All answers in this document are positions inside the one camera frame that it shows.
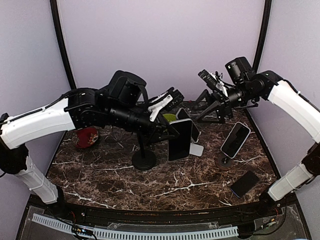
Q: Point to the white folding phone stand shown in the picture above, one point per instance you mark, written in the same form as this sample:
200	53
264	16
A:
195	148

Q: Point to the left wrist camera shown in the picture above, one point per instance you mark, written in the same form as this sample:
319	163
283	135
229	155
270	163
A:
165	101

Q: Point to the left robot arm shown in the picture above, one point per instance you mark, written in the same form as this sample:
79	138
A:
123	103

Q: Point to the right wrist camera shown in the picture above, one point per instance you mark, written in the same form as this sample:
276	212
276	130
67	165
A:
214	82

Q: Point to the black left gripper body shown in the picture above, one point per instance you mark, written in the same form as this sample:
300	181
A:
150	135

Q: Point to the black front rail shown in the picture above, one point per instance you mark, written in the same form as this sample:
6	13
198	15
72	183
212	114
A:
285	221

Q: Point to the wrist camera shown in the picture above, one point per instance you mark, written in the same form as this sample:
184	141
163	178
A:
214	82
165	101

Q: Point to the front black pole stand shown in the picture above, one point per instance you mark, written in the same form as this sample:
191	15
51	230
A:
143	159

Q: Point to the grey wood-base phone stand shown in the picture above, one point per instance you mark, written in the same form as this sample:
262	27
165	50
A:
224	163

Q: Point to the black phone blue case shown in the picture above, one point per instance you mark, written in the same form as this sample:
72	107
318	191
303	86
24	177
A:
244	184

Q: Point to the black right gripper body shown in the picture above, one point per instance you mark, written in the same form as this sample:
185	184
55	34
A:
227	105

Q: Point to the red floral plate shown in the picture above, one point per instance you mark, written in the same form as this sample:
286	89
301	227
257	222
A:
85	138

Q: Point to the white slotted cable duct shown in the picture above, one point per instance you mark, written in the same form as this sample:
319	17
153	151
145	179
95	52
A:
119	231

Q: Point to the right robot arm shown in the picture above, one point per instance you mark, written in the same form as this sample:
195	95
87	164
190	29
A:
249	86

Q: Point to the green bowl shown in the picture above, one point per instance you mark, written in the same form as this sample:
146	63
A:
170	117

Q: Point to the black phone grey edge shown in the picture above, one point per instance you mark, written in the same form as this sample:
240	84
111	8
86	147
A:
179	148

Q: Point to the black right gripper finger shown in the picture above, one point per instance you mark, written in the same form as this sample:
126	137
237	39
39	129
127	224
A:
205	95
211	115

